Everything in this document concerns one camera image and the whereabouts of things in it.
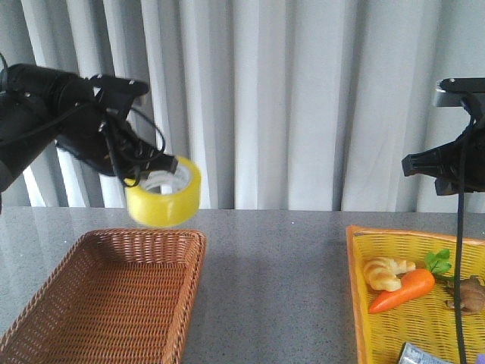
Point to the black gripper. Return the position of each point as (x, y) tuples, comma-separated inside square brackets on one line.
[(100, 138), (445, 162)]

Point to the yellow tape roll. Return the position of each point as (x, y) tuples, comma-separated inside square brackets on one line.
[(164, 199)]

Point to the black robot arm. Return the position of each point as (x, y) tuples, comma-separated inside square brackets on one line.
[(29, 121)]

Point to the orange toy carrot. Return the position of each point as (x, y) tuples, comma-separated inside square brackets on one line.
[(415, 284)]

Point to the toy croissant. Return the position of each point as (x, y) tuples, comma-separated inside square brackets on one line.
[(382, 273)]

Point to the grey pleated curtain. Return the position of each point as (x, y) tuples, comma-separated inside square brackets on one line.
[(298, 105)]

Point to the brown toy frog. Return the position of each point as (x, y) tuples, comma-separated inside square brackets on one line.
[(472, 295)]

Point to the brown wicker basket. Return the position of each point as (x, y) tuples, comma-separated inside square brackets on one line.
[(118, 296)]

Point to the grey printed packet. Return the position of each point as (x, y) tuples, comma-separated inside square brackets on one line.
[(411, 354)]

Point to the purple object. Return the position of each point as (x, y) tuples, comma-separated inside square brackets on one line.
[(480, 359)]

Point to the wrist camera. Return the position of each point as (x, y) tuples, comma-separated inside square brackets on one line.
[(450, 91), (118, 94)]

